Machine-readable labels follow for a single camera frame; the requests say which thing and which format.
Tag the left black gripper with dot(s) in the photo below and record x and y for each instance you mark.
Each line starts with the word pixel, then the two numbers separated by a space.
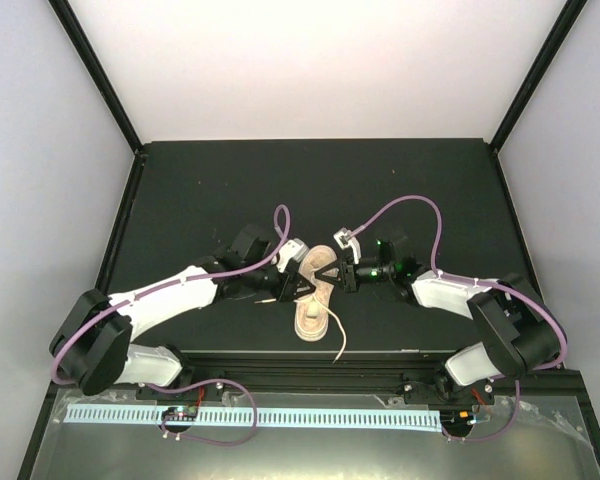
pixel 286 289

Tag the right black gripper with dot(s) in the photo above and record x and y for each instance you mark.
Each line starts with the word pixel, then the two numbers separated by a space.
pixel 346 272

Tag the white beige sneaker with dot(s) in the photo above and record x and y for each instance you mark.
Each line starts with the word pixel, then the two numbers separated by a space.
pixel 317 257

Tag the white shoelace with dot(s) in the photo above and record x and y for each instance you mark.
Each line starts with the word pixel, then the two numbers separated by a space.
pixel 312 317

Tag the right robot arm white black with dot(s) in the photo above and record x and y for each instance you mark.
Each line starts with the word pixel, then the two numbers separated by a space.
pixel 517 332

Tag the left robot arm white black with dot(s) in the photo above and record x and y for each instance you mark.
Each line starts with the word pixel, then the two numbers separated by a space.
pixel 95 348

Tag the left small circuit board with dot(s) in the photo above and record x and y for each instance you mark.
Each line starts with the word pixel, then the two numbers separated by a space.
pixel 180 413

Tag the small circuit board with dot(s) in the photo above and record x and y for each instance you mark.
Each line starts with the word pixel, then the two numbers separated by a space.
pixel 180 413
pixel 463 418

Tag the right small circuit board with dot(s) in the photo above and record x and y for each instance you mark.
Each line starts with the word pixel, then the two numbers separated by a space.
pixel 463 418

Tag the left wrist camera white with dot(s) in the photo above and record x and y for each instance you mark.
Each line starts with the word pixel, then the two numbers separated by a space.
pixel 293 250

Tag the black front frame rail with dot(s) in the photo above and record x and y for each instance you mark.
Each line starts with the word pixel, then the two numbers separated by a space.
pixel 418 377

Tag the light blue slotted cable duct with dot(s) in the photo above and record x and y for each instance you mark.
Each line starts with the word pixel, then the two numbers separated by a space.
pixel 262 417

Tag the black aluminium frame right post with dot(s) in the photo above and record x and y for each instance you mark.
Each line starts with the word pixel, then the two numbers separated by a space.
pixel 549 49

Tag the black aluminium frame post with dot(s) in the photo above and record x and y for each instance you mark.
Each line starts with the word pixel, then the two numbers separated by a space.
pixel 549 49
pixel 83 47

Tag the black aluminium frame left post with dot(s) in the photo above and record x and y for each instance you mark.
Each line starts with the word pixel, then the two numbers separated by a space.
pixel 83 47

